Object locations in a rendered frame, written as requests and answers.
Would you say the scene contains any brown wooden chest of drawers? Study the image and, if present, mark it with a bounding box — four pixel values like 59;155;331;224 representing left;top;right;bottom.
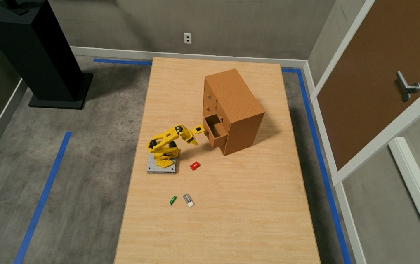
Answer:
204;68;265;156

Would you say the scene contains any red 9v battery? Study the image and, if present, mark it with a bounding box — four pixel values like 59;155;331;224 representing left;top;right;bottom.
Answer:
190;161;200;171

